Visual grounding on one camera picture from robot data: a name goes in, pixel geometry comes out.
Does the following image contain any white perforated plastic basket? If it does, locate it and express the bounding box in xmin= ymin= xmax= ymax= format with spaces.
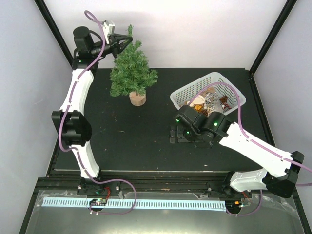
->
xmin=170 ymin=72 xmax=246 ymax=116

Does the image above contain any silver star ornament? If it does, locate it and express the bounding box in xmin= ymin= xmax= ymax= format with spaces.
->
xmin=204 ymin=92 xmax=217 ymax=103

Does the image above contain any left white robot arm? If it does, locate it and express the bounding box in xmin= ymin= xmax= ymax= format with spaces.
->
xmin=52 ymin=21 xmax=133 ymax=195

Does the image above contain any white slotted cable duct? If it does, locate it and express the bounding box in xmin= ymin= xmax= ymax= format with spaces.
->
xmin=41 ymin=197 xmax=226 ymax=212

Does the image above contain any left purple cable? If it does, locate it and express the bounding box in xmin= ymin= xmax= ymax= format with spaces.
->
xmin=59 ymin=10 xmax=137 ymax=215

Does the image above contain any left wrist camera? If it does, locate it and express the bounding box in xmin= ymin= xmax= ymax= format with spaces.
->
xmin=102 ymin=20 xmax=115 ymax=37

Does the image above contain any brown pine cone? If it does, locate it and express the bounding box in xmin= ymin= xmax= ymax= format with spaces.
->
xmin=220 ymin=96 xmax=228 ymax=105

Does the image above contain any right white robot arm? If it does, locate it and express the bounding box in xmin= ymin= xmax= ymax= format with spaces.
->
xmin=174 ymin=105 xmax=305 ymax=198

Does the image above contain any small green christmas tree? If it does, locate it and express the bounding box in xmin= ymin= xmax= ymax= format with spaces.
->
xmin=110 ymin=40 xmax=158 ymax=107

